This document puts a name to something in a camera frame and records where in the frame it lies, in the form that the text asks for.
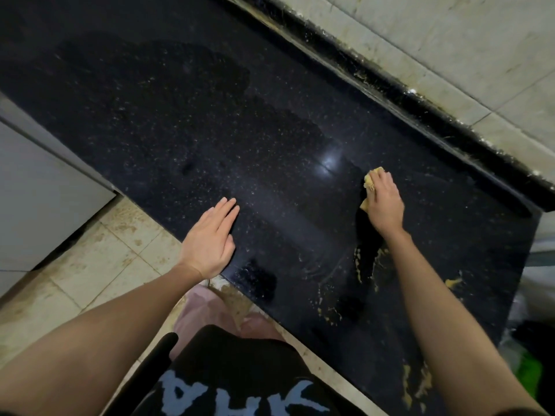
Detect green packet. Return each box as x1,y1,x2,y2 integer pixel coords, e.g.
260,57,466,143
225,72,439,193
514,351,545,400

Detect person's left forearm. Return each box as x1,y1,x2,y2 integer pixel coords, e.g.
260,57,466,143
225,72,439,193
0,263,204,416

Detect person's left hand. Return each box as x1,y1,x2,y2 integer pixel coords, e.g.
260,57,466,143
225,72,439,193
178,197,240,282

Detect black printed shirt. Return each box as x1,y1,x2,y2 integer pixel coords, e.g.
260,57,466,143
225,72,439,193
103,324,370,416

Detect yellow cleaning sponge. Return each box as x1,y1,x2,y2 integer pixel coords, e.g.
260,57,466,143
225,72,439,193
359,166,386,211

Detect person's right hand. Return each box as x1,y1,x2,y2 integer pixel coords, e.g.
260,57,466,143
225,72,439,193
364,169,406,238

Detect white cabinet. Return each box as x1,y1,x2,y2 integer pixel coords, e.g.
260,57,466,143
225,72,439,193
0,92,119,299

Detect pink trousers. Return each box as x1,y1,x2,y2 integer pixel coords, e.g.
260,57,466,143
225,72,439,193
168,283,287,361

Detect white plastic bag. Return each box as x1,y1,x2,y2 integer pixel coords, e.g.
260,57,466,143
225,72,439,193
498,211,555,388

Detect person's right forearm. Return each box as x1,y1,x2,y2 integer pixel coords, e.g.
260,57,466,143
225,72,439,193
381,229,548,416

